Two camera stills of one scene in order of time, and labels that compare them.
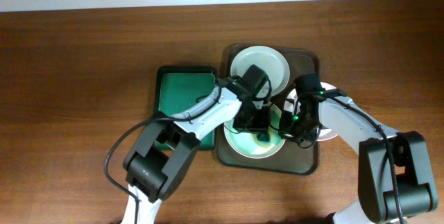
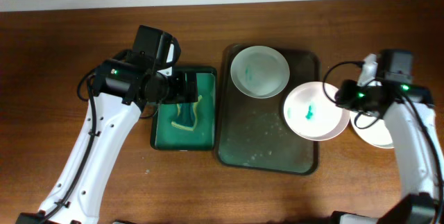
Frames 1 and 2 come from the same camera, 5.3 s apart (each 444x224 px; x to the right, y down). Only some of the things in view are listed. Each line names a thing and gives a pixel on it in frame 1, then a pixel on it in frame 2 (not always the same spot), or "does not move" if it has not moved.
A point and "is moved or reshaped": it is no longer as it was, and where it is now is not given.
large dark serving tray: x=304 y=62 does not move
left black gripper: x=263 y=125 → x=180 y=96
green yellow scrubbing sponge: x=264 y=139 is moved or reshaped
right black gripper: x=286 y=131 → x=344 y=93
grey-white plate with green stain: x=268 y=61 does not move
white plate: x=246 y=143 is moved or reshaped
